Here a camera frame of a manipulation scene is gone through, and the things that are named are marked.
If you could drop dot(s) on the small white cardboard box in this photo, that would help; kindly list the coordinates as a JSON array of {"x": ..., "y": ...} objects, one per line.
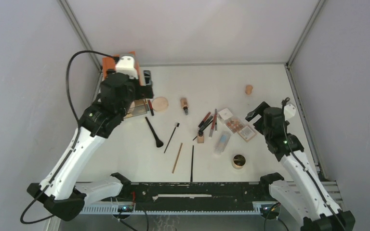
[{"x": 225, "y": 115}]

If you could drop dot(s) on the gold lid cream jar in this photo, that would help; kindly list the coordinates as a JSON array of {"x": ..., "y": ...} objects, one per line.
[{"x": 238, "y": 161}]

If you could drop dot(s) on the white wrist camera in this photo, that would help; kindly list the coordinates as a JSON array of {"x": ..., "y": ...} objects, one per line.
[
  {"x": 126, "y": 64},
  {"x": 290, "y": 111}
]

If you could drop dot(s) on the orange yellow blue drawer box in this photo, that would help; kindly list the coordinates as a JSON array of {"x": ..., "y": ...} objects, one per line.
[{"x": 117, "y": 91}]

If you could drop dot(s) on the black powder brush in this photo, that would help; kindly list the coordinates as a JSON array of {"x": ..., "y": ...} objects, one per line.
[{"x": 158, "y": 142}]

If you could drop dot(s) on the houndstooth pattern makeup pen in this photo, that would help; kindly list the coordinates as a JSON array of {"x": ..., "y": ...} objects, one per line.
[{"x": 215, "y": 120}]

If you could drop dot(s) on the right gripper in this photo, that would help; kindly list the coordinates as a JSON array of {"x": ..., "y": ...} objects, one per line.
[{"x": 258, "y": 110}]

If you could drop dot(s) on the beige foundation tube black cap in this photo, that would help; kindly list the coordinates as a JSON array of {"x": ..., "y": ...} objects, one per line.
[{"x": 184, "y": 104}]

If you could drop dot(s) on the clear plastic tube blue label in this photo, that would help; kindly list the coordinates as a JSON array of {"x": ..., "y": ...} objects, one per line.
[{"x": 222, "y": 142}]

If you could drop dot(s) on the red lip gloss black cap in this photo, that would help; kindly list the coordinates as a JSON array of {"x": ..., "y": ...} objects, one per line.
[{"x": 150, "y": 107}]

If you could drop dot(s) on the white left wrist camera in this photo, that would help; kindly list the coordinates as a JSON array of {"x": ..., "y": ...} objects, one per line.
[{"x": 126, "y": 64}]

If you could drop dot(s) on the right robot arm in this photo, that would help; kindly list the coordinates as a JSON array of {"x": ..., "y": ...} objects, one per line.
[{"x": 312, "y": 206}]

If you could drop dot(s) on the aluminium frame rail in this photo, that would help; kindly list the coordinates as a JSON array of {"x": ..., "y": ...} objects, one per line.
[{"x": 70, "y": 15}]

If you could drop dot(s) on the peach blush compact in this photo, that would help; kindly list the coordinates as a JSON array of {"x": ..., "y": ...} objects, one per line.
[{"x": 247, "y": 133}]

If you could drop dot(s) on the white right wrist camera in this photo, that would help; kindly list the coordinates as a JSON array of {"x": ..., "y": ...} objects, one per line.
[{"x": 290, "y": 111}]

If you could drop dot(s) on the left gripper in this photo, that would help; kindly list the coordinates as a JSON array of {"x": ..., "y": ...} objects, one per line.
[{"x": 145, "y": 92}]

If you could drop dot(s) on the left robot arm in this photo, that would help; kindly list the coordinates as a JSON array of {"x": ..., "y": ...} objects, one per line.
[{"x": 59, "y": 192}]

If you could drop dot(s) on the clear eyeshadow palette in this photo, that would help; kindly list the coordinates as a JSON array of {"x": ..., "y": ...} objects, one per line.
[{"x": 235, "y": 124}]

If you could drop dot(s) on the square foundation bottle black cap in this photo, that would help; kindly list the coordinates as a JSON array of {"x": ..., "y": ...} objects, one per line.
[{"x": 200, "y": 137}]

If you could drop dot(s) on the dark green makeup pen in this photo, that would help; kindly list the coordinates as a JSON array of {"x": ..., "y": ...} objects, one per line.
[{"x": 208, "y": 120}]

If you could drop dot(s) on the long thin black brush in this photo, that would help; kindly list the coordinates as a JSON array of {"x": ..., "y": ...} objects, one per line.
[{"x": 192, "y": 163}]

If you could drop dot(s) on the red lipstick silver end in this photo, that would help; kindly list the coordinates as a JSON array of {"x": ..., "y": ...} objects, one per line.
[{"x": 212, "y": 129}]

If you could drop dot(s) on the small beige makeup sponge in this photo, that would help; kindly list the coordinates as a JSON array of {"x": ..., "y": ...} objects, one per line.
[{"x": 248, "y": 89}]

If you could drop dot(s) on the black eyebrow comb brush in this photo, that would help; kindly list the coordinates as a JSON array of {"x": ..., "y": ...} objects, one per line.
[{"x": 176, "y": 126}]

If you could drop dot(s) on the orange lip gloss black cap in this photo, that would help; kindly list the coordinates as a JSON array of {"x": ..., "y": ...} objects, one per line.
[{"x": 204, "y": 119}]

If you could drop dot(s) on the round beige powder puff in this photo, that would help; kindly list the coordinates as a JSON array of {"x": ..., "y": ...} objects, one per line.
[{"x": 160, "y": 104}]

